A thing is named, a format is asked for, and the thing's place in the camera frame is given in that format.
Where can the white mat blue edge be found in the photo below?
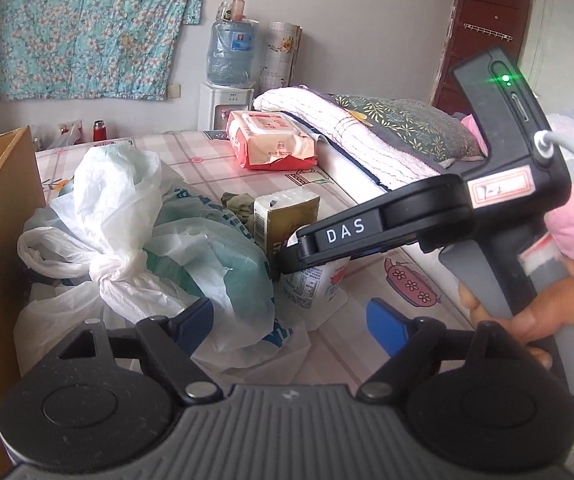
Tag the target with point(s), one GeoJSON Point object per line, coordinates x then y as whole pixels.
{"type": "Point", "coordinates": [352, 165]}

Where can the wall socket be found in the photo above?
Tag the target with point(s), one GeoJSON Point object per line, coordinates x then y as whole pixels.
{"type": "Point", "coordinates": [174, 91]}

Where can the pink checked bed mat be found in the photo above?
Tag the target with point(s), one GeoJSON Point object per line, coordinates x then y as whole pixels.
{"type": "Point", "coordinates": [357, 340]}

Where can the teal floral wall cloth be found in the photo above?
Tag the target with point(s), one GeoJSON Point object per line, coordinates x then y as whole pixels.
{"type": "Point", "coordinates": [87, 30]}

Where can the clear plastic bag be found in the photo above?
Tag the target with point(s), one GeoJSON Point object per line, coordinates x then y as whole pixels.
{"type": "Point", "coordinates": [64, 137]}

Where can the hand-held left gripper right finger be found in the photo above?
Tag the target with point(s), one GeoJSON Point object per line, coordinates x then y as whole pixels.
{"type": "Point", "coordinates": [384, 325]}

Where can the white folded towel blanket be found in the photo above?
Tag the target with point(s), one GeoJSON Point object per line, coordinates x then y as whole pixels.
{"type": "Point", "coordinates": [357, 130]}

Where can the pink wet wipes pack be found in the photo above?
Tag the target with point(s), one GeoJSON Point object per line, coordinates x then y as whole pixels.
{"type": "Point", "coordinates": [267, 140]}

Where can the patterned film roll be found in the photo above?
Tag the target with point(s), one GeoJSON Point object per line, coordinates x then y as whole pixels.
{"type": "Point", "coordinates": [279, 55]}

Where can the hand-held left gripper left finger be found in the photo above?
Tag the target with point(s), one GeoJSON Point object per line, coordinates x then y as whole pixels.
{"type": "Point", "coordinates": [194, 322]}

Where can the pink bottle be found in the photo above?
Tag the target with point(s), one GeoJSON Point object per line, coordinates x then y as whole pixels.
{"type": "Point", "coordinates": [239, 7]}

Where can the gold white tissue pack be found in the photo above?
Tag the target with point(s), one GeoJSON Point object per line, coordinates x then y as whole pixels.
{"type": "Point", "coordinates": [287, 220]}

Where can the olive green cloth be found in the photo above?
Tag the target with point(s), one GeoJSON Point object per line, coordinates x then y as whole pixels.
{"type": "Point", "coordinates": [237, 210]}

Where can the red thermos bottle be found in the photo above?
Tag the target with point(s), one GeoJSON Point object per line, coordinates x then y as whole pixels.
{"type": "Point", "coordinates": [98, 132]}

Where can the blue water jug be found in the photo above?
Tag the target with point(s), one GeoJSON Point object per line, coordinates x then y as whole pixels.
{"type": "Point", "coordinates": [232, 55]}

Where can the white water dispenser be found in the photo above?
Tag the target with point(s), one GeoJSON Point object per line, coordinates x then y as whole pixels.
{"type": "Point", "coordinates": [214, 105]}

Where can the metal hook rack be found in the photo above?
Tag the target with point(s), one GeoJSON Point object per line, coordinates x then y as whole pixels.
{"type": "Point", "coordinates": [487, 31]}

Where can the knotted white plastic bag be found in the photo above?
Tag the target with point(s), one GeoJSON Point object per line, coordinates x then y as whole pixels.
{"type": "Point", "coordinates": [117, 200]}

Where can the grey leaf patterned pillow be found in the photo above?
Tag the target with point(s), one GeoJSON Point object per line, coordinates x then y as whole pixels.
{"type": "Point", "coordinates": [407, 120]}

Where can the brown wooden door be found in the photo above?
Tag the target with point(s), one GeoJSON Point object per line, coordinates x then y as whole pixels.
{"type": "Point", "coordinates": [482, 15]}

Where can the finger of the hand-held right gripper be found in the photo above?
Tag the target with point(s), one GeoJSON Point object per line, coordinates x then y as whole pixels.
{"type": "Point", "coordinates": [292, 265]}

